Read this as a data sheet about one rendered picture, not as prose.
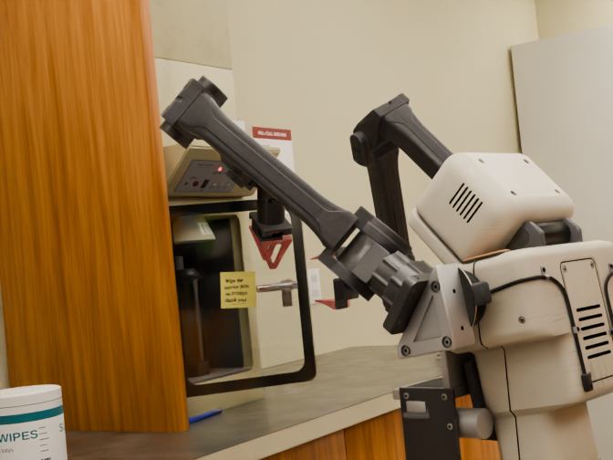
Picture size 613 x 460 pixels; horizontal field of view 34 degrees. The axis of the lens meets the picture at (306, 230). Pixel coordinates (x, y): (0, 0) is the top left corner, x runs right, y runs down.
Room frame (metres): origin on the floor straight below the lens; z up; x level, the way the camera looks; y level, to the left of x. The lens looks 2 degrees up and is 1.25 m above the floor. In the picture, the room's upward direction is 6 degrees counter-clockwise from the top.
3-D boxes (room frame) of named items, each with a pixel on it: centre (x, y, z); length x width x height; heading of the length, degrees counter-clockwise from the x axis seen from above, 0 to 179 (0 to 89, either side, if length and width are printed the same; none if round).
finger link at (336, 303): (2.34, -0.04, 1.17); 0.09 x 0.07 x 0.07; 56
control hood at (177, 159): (2.18, 0.18, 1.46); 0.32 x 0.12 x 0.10; 146
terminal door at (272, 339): (2.13, 0.15, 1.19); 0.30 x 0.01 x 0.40; 107
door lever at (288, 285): (2.12, 0.08, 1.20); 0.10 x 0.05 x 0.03; 107
